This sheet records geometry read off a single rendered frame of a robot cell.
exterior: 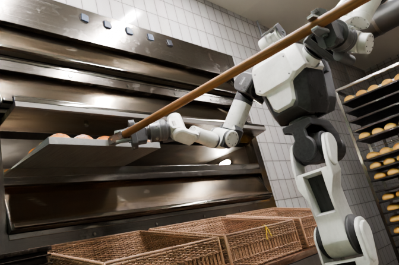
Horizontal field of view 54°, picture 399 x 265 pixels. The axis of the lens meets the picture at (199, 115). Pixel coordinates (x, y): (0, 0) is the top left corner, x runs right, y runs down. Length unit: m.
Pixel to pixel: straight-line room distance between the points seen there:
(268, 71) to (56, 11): 1.19
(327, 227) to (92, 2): 1.75
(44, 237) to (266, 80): 1.10
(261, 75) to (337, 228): 0.67
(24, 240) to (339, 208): 1.20
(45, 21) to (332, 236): 1.66
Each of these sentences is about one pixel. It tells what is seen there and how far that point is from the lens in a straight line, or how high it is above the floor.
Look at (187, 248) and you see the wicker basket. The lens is 1.51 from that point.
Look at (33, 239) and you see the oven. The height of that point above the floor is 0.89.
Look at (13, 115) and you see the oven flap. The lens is 1.76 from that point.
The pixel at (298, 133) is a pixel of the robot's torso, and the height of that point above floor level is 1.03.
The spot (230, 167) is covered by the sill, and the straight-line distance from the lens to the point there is 2.66.
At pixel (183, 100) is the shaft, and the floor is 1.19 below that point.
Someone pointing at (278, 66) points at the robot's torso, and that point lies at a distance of 1.65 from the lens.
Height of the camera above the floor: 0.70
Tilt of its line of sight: 18 degrees up
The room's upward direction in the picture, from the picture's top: 14 degrees counter-clockwise
